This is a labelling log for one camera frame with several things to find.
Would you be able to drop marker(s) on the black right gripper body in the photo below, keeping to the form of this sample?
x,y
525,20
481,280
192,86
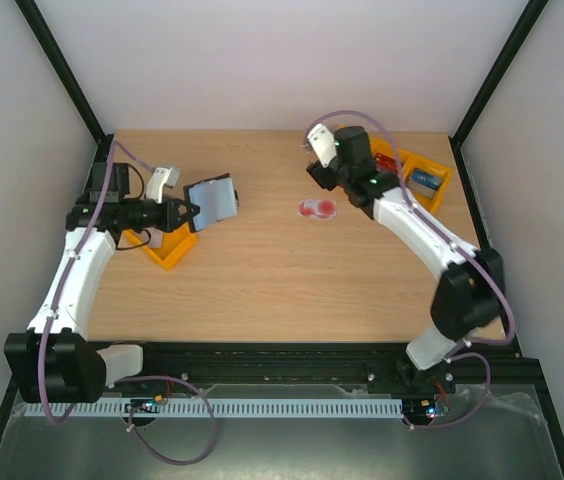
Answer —
x,y
319,175

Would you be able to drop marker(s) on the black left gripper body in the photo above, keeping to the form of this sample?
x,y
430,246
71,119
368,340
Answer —
x,y
168,222

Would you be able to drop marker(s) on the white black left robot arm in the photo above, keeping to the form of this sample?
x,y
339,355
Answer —
x,y
52,361

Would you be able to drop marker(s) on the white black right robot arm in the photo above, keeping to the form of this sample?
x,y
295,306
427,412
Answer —
x,y
469,280

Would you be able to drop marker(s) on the white card with blossom print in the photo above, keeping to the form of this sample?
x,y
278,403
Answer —
x,y
154,238

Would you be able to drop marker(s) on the red card stack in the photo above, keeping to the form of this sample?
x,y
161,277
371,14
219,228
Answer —
x,y
385,163

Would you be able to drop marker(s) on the blue card stack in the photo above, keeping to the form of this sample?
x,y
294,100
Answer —
x,y
425,183

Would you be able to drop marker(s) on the small yellow plastic bin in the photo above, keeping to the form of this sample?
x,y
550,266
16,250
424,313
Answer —
x,y
173,247

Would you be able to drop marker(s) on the yellow three-compartment tray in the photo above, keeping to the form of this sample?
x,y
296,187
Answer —
x,y
366,166

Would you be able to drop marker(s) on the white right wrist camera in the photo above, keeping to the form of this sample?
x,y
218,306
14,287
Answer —
x,y
322,142

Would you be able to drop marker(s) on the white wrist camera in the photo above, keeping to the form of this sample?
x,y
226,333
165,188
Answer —
x,y
322,142
161,178

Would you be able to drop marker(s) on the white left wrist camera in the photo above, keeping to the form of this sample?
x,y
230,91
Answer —
x,y
161,178

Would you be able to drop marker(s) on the black aluminium frame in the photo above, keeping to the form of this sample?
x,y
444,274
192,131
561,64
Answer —
x,y
522,28

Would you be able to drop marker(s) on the white slotted cable duct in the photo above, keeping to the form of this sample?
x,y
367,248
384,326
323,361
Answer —
x,y
347,408

